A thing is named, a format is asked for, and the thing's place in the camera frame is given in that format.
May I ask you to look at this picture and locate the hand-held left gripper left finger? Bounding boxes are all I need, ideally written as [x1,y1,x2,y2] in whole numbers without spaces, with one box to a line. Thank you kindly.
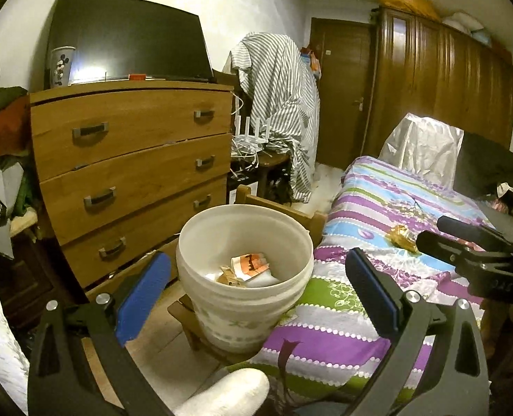
[27,251,173,416]

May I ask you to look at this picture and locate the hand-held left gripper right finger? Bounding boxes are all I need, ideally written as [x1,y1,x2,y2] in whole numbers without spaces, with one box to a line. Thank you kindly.
[345,247,491,416]

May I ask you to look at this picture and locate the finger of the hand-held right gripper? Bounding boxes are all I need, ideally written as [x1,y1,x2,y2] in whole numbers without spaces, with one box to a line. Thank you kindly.
[436,216,513,250]
[416,231,513,271]

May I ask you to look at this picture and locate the yellow plastic wrapper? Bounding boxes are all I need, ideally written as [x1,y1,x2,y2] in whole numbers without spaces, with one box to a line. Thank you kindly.
[385,224,422,253]

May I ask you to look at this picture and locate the tan cardboard box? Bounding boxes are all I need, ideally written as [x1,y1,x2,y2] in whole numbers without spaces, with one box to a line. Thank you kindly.
[218,266,247,287]

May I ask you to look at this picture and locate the white plastic bucket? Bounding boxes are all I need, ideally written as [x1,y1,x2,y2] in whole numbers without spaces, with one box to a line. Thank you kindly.
[175,206,315,354]

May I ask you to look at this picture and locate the orange white wrapper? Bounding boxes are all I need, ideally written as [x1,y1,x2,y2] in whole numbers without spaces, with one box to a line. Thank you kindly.
[231,252,271,282]

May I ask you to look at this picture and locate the person's left hand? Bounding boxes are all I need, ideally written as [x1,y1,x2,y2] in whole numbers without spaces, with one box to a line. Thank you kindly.
[172,368,270,416]

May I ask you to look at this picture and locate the striped purple green blanket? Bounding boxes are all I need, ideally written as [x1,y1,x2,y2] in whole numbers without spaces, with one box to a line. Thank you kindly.
[250,156,500,399]

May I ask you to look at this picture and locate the dark cloth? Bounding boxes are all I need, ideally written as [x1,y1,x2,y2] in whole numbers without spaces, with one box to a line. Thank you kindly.
[453,132,513,209]

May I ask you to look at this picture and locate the silver crinkled cloth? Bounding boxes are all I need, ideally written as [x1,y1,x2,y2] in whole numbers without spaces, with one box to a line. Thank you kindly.
[379,113,464,191]

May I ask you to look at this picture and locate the dark wooden cabinet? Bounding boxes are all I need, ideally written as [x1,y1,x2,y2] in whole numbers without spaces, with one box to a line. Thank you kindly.
[0,225,67,330]

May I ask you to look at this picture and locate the small wooden chair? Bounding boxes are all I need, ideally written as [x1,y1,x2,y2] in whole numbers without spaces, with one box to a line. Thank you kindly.
[167,184,329,365]

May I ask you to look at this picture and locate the wooden chest of drawers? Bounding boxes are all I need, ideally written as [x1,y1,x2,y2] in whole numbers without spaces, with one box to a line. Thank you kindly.
[29,80,235,300]

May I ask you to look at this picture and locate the white plastic sheet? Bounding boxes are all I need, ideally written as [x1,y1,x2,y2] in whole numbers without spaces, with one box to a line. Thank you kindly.
[0,43,29,414]

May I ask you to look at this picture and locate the brown wooden wardrobe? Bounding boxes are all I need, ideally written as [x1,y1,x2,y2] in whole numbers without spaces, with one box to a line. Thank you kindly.
[363,5,513,159]

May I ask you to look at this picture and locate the dark wooden side table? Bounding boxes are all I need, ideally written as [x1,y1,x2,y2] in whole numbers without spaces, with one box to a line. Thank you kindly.
[231,147,292,200]

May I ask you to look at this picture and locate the brown wooden door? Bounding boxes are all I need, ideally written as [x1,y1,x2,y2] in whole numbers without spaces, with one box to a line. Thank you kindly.
[309,17,376,170]

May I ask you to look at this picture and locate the white pillows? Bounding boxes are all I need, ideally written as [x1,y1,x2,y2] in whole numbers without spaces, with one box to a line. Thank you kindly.
[441,11,493,46]

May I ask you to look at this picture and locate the white router with antennas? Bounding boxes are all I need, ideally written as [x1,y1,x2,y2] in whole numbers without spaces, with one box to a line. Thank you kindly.
[233,115,271,146]

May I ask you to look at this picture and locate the pile of clothes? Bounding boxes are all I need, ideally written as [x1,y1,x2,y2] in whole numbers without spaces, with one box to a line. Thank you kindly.
[0,87,38,261]

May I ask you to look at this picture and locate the grey white striped cloth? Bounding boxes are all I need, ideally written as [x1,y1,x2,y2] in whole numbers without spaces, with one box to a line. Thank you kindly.
[223,32,322,203]

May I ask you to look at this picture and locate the orange hanging bag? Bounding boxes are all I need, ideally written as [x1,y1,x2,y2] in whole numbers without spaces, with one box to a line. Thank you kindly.
[302,45,323,79]

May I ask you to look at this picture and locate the white mug with cartoon print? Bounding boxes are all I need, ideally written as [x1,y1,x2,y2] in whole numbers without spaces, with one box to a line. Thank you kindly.
[50,46,76,87]

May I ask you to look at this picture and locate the black television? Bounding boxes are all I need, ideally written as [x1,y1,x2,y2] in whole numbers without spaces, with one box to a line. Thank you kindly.
[44,0,215,89]

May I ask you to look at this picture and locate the dark red strap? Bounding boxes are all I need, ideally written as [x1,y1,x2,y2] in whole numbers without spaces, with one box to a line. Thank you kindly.
[277,338,303,399]

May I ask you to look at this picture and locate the tangled white cables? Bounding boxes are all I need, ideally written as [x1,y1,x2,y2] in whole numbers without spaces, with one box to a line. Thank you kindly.
[231,136,261,180]

